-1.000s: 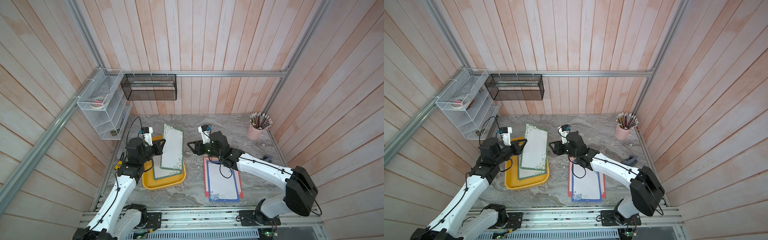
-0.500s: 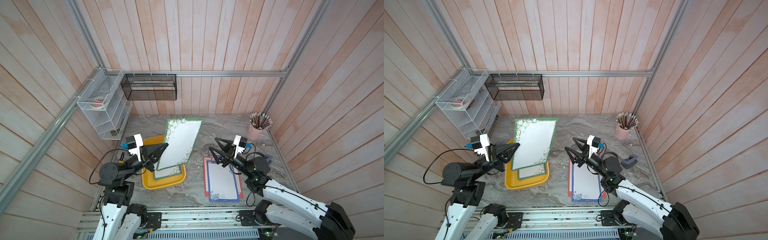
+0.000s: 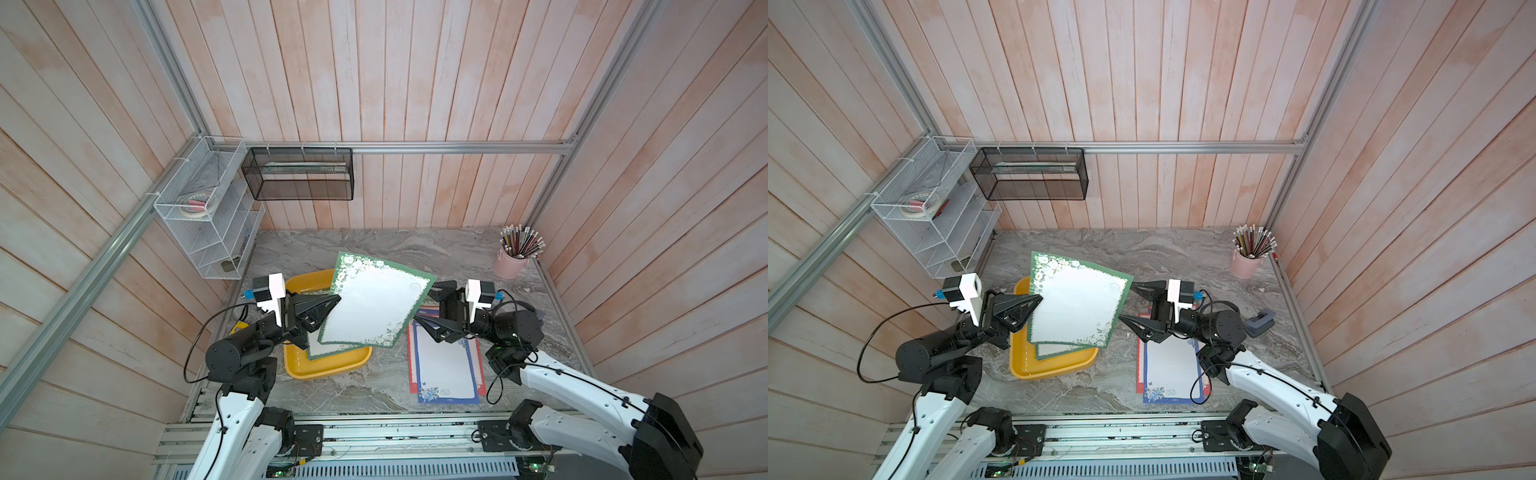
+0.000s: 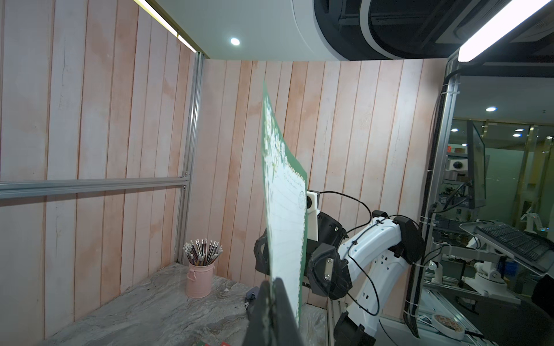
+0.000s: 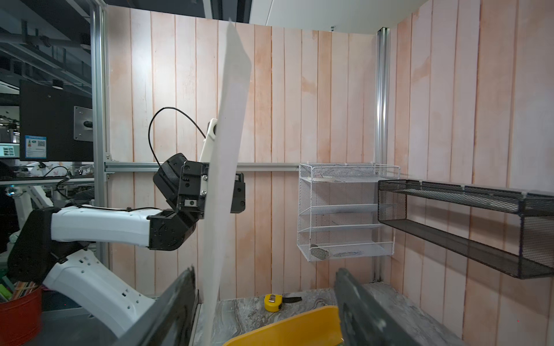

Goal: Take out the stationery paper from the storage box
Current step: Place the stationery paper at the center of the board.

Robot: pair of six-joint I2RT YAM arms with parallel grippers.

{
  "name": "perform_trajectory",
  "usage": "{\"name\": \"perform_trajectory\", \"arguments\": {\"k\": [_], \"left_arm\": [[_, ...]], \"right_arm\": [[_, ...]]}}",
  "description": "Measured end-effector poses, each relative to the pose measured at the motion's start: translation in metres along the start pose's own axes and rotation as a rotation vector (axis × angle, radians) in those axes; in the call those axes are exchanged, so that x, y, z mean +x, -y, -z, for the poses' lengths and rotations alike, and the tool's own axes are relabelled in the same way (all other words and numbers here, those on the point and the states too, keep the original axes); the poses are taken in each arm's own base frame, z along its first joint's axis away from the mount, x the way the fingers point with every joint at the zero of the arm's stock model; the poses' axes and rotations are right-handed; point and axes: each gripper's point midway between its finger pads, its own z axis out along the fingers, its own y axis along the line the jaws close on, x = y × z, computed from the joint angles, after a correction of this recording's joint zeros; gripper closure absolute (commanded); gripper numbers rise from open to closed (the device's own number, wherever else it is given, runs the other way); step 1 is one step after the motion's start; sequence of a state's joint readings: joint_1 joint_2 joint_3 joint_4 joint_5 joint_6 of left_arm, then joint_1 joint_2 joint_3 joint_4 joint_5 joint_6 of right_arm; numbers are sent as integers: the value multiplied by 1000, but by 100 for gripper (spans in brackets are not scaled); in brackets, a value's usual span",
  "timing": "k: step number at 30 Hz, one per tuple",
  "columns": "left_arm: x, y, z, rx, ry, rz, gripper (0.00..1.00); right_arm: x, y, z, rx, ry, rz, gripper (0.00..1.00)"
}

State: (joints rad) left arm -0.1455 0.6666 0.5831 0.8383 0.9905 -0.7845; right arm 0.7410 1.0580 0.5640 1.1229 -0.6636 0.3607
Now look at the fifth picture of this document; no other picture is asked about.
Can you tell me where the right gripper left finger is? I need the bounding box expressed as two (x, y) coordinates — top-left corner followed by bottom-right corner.
(115, 267), (199, 345)

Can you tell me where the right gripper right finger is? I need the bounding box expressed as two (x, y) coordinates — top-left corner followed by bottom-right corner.
(334, 268), (418, 345)

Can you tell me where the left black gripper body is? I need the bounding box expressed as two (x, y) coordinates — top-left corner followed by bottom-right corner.
(153, 153), (210, 219)

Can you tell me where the yellow plastic storage tray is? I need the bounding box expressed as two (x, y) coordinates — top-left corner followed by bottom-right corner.
(224, 306), (344, 346)

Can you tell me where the yellow tape measure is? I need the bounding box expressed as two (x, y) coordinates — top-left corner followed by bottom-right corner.
(263, 294), (302, 313)

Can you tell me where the black monitor outside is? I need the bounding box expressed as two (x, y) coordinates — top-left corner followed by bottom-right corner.
(20, 81), (94, 162)

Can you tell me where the red pen cup outside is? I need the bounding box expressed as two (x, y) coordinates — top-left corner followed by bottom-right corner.
(1, 288), (43, 346)

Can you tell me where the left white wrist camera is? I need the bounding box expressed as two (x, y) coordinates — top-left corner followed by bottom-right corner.
(199, 118), (218, 163)

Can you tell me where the horizontal aluminium frame bar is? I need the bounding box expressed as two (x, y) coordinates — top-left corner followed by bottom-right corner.
(103, 161), (300, 174)

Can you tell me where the white wire wall shelf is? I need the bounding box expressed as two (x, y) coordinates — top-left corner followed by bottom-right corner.
(297, 163), (400, 262)

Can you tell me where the black mesh wall basket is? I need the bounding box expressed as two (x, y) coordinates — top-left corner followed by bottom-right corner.
(378, 180), (553, 279)

